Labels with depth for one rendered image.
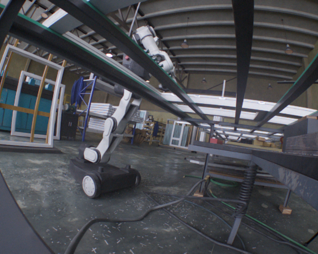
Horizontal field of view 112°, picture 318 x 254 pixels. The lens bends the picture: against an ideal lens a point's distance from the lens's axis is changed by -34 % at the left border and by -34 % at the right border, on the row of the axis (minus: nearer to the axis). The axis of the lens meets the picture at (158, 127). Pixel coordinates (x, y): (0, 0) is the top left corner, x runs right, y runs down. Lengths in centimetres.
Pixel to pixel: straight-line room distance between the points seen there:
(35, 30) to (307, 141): 73
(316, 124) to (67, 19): 75
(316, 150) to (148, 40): 90
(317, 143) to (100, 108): 549
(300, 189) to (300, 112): 107
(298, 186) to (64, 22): 67
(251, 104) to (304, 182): 100
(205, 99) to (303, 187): 106
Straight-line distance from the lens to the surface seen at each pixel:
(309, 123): 49
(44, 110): 452
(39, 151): 264
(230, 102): 121
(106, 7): 44
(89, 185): 133
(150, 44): 96
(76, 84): 571
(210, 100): 123
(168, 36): 1372
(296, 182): 29
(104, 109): 540
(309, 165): 26
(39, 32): 59
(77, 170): 155
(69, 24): 56
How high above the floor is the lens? 59
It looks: 3 degrees up
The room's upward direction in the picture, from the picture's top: 10 degrees clockwise
